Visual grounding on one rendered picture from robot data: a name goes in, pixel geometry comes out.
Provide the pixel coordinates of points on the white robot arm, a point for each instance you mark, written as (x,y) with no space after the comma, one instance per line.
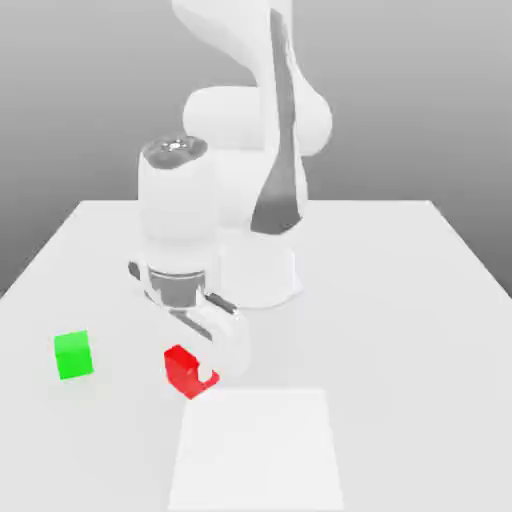
(180,208)

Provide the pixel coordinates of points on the small red cube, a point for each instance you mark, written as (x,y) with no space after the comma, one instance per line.
(180,374)

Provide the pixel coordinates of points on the small green cube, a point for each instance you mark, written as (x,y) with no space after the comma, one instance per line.
(74,355)

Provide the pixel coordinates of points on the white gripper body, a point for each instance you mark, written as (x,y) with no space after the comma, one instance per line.
(230,344)

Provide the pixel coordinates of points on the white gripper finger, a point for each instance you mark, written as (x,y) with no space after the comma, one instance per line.
(204,370)

